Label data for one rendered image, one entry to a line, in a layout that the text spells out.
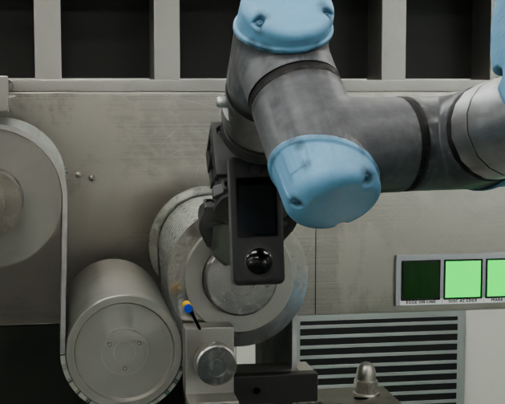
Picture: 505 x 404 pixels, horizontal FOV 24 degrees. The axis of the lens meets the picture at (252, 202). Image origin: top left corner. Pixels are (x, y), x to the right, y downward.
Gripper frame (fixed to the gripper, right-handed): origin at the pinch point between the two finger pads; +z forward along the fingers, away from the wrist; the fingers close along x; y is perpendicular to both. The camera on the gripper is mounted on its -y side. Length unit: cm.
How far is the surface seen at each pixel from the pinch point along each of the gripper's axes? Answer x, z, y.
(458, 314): -119, 246, 125
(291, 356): -6.5, 10.8, -5.3
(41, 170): 19.4, -2.2, 10.1
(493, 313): -132, 247, 125
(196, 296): 3.8, 5.0, -0.9
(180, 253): 5.4, 2.7, 2.9
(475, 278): -38, 33, 17
